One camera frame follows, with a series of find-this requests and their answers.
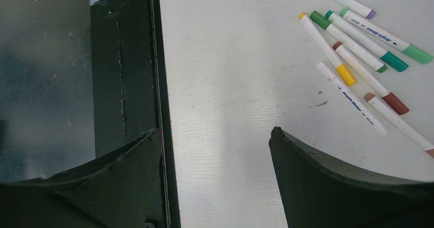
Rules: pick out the teal cap marker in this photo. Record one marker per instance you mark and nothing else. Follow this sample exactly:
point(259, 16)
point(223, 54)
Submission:
point(386, 56)

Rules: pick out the white acrylic marker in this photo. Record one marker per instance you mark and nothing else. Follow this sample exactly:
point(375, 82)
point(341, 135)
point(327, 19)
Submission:
point(351, 98)

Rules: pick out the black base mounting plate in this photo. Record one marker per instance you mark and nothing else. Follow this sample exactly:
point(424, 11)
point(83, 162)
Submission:
point(130, 93)

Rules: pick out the yellow cap marker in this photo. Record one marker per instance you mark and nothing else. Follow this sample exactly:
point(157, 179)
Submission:
point(338, 64)

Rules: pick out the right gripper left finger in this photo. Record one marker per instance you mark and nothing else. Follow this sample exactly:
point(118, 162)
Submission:
point(119, 189)

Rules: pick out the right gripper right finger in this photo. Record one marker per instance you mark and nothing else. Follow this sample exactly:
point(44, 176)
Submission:
point(320, 190)

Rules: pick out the light green cap marker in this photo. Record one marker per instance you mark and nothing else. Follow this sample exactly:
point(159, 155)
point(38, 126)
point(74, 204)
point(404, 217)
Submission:
point(364, 23)

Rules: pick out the dark red cap marker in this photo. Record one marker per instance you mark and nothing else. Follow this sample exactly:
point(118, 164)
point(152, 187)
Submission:
point(369, 78)

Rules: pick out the dark green cap marker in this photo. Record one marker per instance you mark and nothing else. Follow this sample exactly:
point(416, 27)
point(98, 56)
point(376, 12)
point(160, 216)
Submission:
point(370, 59)

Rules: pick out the brown cap marker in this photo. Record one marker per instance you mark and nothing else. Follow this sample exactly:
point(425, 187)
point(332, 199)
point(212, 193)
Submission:
point(387, 112)

